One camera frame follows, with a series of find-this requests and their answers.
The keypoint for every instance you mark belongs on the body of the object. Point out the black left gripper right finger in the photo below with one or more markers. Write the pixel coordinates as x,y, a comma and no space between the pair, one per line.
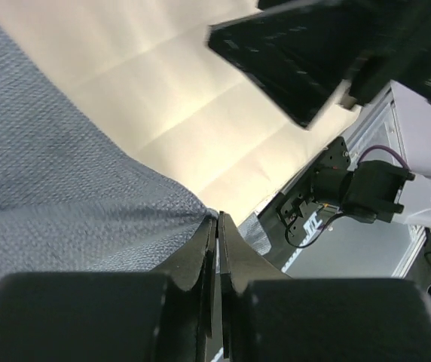
269,316

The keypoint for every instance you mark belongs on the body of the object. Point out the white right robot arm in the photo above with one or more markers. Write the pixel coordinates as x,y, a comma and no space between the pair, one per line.
367,193

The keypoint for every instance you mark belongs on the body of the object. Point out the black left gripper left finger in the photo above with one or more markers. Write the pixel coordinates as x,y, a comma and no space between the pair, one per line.
161,315

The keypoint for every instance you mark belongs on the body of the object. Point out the cream white pillow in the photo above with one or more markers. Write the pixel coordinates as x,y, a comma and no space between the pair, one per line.
140,71

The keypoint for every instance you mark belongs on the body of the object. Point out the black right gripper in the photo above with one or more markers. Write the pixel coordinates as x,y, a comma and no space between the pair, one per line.
300,52

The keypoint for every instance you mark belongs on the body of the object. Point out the shiny metal front sheet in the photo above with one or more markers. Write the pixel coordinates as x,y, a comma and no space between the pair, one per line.
349,249

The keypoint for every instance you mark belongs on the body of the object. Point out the blue denim pillowcase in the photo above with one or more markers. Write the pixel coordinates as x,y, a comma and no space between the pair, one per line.
70,198

